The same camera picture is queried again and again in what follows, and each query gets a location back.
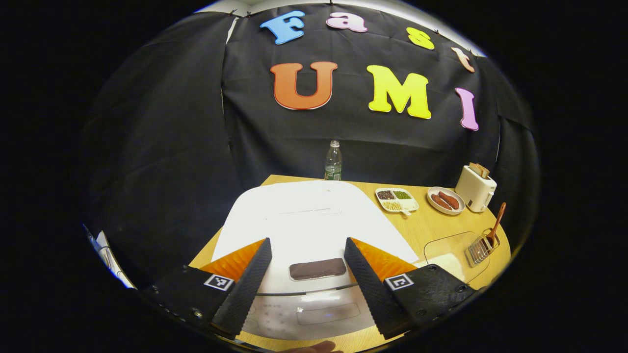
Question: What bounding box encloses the white divided bean dish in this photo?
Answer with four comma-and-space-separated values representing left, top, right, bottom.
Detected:
375, 188, 419, 216

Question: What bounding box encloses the clear plastic rice box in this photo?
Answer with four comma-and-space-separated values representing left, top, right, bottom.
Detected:
423, 231, 491, 284

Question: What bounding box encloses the white toaster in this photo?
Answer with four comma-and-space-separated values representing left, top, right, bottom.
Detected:
455, 165, 497, 213

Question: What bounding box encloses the white side desk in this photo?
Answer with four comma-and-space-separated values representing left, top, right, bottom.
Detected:
86, 226, 135, 290

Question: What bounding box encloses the clear plastic water bottle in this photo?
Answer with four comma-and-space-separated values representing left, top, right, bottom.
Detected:
324, 140, 343, 181

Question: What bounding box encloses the black backdrop cloth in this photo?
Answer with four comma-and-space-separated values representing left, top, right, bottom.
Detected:
83, 5, 538, 275

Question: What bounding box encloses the metal wire chopstick holder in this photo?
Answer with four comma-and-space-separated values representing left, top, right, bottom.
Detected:
465, 228, 501, 267

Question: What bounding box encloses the white rice cooker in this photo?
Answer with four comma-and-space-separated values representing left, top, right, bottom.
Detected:
211, 180, 420, 341

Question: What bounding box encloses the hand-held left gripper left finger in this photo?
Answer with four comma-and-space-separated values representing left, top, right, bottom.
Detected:
145, 238, 273, 340

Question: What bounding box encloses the white round plate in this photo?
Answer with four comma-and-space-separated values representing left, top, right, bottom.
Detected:
427, 186, 466, 216

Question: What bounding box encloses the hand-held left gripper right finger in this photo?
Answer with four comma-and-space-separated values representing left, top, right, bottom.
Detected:
343, 237, 476, 340

